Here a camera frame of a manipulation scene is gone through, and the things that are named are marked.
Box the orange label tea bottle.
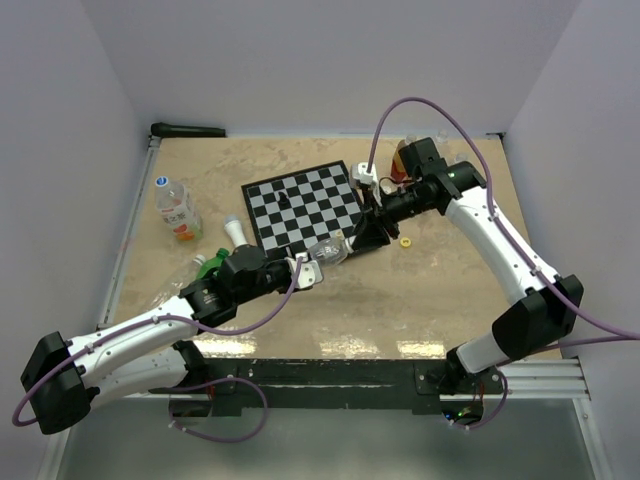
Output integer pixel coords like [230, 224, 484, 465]
[154, 176, 203, 242]

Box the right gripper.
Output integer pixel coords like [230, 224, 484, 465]
[353, 181, 436, 248]

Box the clear bottle right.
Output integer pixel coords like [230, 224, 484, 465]
[453, 152, 469, 164]

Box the green plastic bottle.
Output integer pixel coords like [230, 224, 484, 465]
[196, 248, 230, 279]

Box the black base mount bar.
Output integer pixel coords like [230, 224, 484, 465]
[178, 358, 503, 416]

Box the black chess piece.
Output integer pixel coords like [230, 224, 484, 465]
[278, 192, 290, 209]

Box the amber red label bottle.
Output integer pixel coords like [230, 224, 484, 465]
[390, 139, 408, 183]

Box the black white chessboard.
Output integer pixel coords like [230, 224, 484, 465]
[241, 161, 362, 253]

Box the loose purple cable loop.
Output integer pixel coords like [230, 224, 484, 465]
[168, 373, 272, 443]

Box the clear crushed plastic bottle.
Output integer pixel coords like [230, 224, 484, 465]
[308, 237, 350, 268]

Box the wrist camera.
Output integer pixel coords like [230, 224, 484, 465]
[349, 162, 379, 189]
[286, 253, 324, 291]

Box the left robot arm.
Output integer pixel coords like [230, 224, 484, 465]
[12, 244, 322, 435]

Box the clear bottle back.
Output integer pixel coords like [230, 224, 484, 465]
[436, 129, 449, 144]

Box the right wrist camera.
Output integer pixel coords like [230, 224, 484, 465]
[349, 162, 379, 189]

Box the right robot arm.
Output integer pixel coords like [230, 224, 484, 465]
[348, 138, 584, 393]

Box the white tube bottle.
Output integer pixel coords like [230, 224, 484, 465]
[224, 215, 248, 248]

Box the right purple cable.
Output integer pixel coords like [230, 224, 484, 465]
[367, 96, 640, 371]

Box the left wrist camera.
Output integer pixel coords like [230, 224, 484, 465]
[286, 253, 324, 291]

